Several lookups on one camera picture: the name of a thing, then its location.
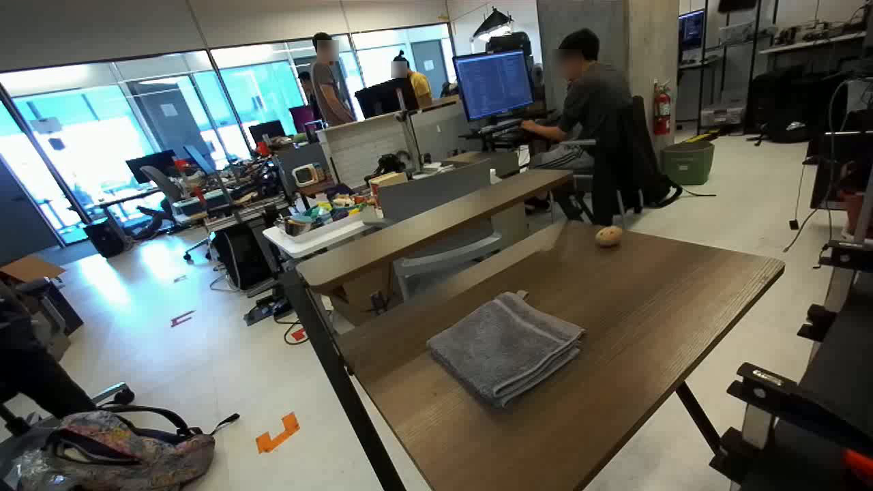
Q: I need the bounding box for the seated person dark shirt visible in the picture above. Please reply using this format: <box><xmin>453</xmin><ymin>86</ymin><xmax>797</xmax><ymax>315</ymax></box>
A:
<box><xmin>517</xmin><ymin>26</ymin><xmax>634</xmax><ymax>174</ymax></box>

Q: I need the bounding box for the black office chair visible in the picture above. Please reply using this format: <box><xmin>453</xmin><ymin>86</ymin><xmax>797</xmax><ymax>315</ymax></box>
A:
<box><xmin>121</xmin><ymin>146</ymin><xmax>188</xmax><ymax>239</ymax></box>

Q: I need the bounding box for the grey plastic chair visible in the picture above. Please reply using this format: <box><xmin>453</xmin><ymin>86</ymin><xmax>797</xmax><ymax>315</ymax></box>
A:
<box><xmin>390</xmin><ymin>231</ymin><xmax>505</xmax><ymax>299</ymax></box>

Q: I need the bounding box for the long wooden desk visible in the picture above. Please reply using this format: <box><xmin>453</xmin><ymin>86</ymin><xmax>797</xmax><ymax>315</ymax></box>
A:
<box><xmin>293</xmin><ymin>165</ymin><xmax>576</xmax><ymax>294</ymax></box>

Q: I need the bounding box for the person in yellow shirt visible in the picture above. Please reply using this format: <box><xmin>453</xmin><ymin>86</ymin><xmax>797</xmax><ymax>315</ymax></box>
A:
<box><xmin>390</xmin><ymin>48</ymin><xmax>437</xmax><ymax>114</ymax></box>

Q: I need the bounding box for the orange floor tape marker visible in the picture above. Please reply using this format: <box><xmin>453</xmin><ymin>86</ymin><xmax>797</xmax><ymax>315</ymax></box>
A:
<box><xmin>252</xmin><ymin>408</ymin><xmax>302</xmax><ymax>454</ymax></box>

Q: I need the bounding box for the small tan ball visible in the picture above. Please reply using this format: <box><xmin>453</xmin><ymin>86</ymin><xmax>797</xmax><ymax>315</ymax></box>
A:
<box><xmin>591</xmin><ymin>224</ymin><xmax>626</xmax><ymax>251</ymax></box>

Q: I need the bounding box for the standing person grey shirt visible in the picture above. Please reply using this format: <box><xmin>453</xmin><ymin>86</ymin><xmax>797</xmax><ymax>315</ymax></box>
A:
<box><xmin>308</xmin><ymin>29</ymin><xmax>356</xmax><ymax>129</ymax></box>

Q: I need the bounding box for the black desk leg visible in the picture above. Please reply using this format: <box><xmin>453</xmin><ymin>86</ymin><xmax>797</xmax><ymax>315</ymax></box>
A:
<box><xmin>277</xmin><ymin>261</ymin><xmax>407</xmax><ymax>491</ymax></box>

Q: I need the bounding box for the grey towel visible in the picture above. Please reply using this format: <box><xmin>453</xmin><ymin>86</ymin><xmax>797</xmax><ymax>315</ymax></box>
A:
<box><xmin>422</xmin><ymin>288</ymin><xmax>587</xmax><ymax>408</ymax></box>

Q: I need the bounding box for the black computer monitor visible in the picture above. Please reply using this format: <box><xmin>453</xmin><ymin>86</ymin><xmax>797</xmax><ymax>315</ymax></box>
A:
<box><xmin>351</xmin><ymin>77</ymin><xmax>407</xmax><ymax>120</ymax></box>

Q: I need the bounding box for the grey desk panel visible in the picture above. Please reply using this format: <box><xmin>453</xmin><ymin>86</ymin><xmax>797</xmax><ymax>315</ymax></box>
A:
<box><xmin>377</xmin><ymin>160</ymin><xmax>493</xmax><ymax>224</ymax></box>

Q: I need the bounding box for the blue screen computer monitor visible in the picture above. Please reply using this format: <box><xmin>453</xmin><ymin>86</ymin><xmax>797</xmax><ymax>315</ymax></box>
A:
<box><xmin>450</xmin><ymin>48</ymin><xmax>538</xmax><ymax>129</ymax></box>

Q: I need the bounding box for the green plastic bin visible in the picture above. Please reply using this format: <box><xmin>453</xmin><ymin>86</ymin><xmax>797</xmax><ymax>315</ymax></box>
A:
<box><xmin>656</xmin><ymin>135</ymin><xmax>718</xmax><ymax>187</ymax></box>

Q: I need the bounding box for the small cardboard box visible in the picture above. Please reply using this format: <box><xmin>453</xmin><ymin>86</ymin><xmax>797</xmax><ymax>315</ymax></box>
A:
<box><xmin>329</xmin><ymin>266</ymin><xmax>397</xmax><ymax>325</ymax></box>

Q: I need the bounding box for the black case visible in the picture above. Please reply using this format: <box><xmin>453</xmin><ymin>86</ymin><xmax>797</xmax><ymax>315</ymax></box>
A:
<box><xmin>213</xmin><ymin>214</ymin><xmax>281</xmax><ymax>294</ymax></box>

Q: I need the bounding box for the patterned backpack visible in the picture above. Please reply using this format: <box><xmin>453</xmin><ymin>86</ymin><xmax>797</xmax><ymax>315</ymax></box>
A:
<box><xmin>0</xmin><ymin>403</ymin><xmax>239</xmax><ymax>491</ymax></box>

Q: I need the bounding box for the white tray with toys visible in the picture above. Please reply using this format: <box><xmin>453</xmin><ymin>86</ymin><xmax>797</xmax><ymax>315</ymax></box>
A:
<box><xmin>262</xmin><ymin>214</ymin><xmax>368</xmax><ymax>261</ymax></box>

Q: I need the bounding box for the metal storage shelving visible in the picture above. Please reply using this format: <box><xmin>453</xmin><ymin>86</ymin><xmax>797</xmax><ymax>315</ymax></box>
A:
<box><xmin>677</xmin><ymin>0</ymin><xmax>873</xmax><ymax>138</ymax></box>

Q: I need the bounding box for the red fire extinguisher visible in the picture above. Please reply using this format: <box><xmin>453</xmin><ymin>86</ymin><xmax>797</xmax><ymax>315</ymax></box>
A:
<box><xmin>651</xmin><ymin>78</ymin><xmax>677</xmax><ymax>138</ymax></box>

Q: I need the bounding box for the white cubicle partition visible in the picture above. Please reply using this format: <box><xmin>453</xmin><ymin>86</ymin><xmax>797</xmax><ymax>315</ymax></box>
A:
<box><xmin>321</xmin><ymin>99</ymin><xmax>473</xmax><ymax>187</ymax></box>

